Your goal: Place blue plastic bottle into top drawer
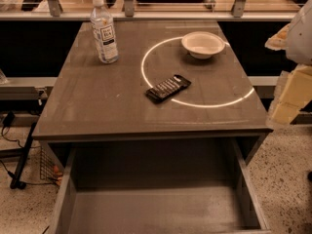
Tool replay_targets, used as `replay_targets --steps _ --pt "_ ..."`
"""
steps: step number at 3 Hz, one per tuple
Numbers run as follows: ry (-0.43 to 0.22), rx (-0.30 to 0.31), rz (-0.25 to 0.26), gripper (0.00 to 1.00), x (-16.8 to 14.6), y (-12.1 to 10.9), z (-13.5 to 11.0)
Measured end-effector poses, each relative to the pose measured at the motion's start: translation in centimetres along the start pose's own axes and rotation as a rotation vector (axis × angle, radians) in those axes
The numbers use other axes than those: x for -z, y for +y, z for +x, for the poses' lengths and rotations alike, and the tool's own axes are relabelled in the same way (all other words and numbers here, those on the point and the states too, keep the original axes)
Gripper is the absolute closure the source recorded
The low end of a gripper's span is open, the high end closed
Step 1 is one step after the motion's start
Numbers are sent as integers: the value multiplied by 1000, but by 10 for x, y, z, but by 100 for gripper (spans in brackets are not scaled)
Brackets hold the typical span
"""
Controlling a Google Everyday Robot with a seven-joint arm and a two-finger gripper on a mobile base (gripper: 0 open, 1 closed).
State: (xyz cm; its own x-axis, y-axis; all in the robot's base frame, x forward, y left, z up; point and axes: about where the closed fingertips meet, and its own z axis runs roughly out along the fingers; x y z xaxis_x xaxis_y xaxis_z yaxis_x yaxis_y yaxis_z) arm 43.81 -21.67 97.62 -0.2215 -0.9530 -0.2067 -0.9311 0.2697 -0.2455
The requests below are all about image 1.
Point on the grey cabinet with top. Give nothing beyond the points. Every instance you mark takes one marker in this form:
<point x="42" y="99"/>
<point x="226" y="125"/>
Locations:
<point x="93" y="101"/>

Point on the black wire basket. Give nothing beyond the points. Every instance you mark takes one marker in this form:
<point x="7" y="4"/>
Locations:
<point x="49" y="171"/>

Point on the black snack bar packet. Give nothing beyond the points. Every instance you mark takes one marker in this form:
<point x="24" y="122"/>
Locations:
<point x="167" y="89"/>

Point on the black stand leg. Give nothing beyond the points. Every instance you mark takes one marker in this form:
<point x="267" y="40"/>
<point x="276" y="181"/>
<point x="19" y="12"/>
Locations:
<point x="16" y="182"/>

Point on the metal railing frame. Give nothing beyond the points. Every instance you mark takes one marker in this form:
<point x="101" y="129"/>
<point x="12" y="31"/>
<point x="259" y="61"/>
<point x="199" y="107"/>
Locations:
<point x="150" y="9"/>

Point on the white paper bowl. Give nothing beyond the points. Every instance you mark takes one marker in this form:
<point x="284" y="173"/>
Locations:
<point x="202" y="45"/>

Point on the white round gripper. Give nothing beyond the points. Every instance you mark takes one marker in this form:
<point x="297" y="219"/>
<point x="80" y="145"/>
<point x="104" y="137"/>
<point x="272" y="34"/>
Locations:
<point x="301" y="41"/>

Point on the open grey top drawer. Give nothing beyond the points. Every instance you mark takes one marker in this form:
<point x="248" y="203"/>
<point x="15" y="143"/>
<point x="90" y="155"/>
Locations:
<point x="171" y="186"/>

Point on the clear plastic water bottle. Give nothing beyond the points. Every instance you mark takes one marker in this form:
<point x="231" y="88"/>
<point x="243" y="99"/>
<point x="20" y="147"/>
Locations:
<point x="104" y="32"/>

